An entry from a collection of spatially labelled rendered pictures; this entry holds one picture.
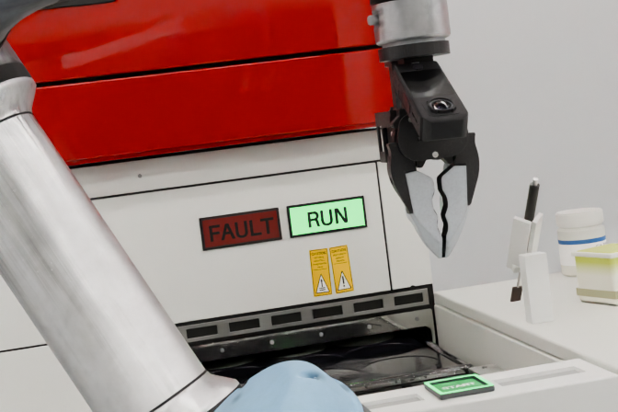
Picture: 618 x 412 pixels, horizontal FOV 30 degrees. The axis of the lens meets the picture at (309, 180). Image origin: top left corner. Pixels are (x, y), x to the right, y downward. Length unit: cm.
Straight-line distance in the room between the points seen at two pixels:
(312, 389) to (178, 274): 98
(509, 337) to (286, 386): 77
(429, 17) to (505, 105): 226
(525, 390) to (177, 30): 76
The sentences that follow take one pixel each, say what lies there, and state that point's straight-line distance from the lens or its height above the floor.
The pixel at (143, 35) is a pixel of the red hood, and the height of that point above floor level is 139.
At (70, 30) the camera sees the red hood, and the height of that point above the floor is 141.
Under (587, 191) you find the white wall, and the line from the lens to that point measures 348.
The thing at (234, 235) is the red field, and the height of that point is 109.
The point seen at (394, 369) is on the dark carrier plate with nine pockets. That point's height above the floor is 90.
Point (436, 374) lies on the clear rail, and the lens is 153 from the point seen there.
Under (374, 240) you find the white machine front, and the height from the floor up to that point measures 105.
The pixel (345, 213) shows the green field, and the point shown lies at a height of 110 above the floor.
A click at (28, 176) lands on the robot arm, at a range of 85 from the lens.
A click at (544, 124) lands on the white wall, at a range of 342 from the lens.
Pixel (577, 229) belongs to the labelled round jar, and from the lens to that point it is 175.
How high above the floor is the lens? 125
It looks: 3 degrees down
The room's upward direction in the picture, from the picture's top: 7 degrees counter-clockwise
